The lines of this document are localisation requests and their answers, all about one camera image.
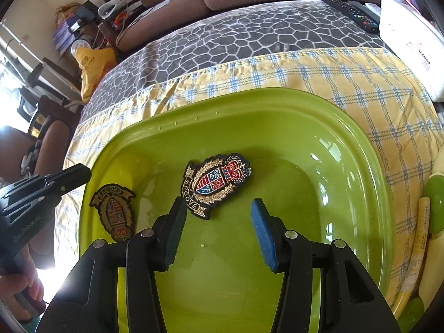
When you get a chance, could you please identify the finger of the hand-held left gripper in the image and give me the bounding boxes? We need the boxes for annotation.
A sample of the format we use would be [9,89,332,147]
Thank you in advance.
[0,163,92,217]

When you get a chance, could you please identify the black remote control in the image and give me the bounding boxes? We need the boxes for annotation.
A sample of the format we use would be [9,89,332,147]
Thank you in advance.
[319,0,368,28]
[347,1,380,34]

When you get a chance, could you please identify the embroidered crest patch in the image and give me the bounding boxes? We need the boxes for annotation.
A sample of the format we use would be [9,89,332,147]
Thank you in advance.
[180,153,251,221]
[89,184,137,243]

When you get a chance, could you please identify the person's left hand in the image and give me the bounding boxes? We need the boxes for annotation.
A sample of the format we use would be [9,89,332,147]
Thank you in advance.
[0,246,47,318]

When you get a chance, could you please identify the white device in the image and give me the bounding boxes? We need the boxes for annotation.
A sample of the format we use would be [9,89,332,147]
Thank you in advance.
[99,0,127,19]

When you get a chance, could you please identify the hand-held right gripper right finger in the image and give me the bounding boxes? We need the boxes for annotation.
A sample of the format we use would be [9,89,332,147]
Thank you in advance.
[250,198,403,333]

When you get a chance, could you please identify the grey stone-pattern blanket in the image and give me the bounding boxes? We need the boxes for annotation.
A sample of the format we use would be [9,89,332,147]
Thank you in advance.
[74,0,387,112]

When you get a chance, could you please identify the yellow bag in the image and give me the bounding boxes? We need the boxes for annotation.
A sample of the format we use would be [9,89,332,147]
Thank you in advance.
[74,47,117,99]

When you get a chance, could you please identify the pale yellow plastic basin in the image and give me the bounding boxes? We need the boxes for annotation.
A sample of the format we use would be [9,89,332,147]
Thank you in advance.
[390,146,444,333]

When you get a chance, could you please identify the green plastic tray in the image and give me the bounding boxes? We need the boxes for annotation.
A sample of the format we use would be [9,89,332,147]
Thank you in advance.
[78,88,396,333]

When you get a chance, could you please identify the yellow tube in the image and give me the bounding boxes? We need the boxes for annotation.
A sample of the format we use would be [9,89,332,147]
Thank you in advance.
[402,196,432,295]

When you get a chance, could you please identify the yellow checked cloth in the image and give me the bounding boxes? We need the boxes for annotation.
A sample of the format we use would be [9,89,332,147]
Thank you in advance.
[54,47,438,306]

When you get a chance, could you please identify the wooden chair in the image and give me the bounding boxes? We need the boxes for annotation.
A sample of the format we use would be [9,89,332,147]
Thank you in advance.
[17,94,84,195]

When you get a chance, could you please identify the stack of blue boxes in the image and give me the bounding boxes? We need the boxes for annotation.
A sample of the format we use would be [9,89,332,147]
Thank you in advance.
[52,5,94,52]

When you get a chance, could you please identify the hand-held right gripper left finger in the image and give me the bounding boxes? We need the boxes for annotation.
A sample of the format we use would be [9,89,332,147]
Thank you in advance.
[40,196,188,333]

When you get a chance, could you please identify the white plastic box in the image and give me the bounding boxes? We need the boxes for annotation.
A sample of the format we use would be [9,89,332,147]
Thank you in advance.
[379,0,444,101]

